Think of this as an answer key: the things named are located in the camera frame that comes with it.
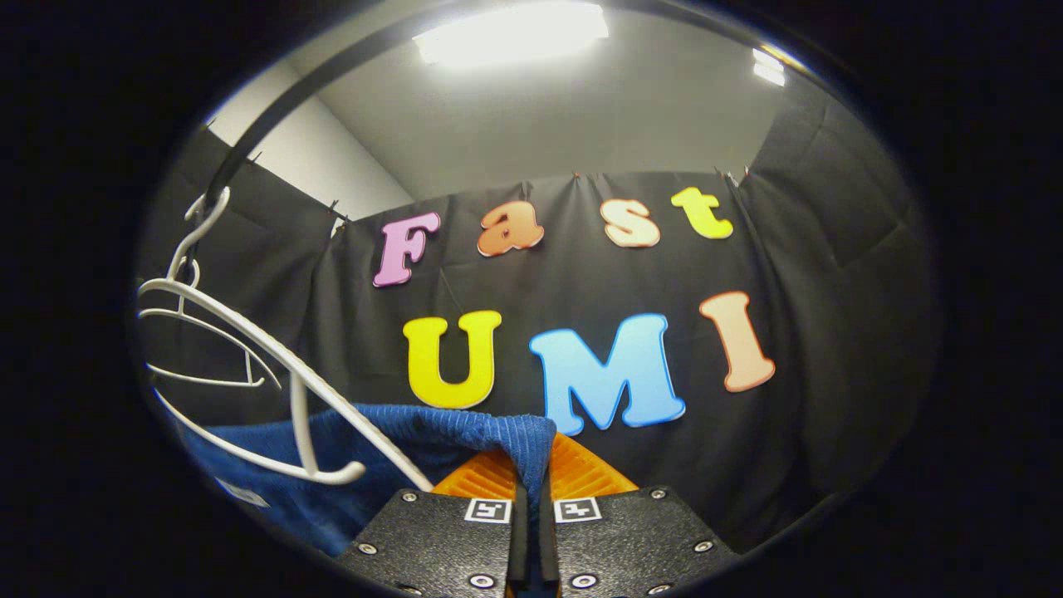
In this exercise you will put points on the white plastic hanger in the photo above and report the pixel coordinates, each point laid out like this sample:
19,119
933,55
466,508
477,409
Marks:
249,370
332,407

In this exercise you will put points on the black metal clothes rack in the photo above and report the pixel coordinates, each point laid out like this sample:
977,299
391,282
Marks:
274,108

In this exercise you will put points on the large ceiling light panel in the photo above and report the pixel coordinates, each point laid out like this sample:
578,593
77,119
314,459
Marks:
511,33

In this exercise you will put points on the small ceiling light panel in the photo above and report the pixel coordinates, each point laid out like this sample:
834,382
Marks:
768,68

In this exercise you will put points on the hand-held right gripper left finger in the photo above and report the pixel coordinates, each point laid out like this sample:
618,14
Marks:
432,540

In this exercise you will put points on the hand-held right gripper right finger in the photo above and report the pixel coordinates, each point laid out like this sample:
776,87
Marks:
631,540

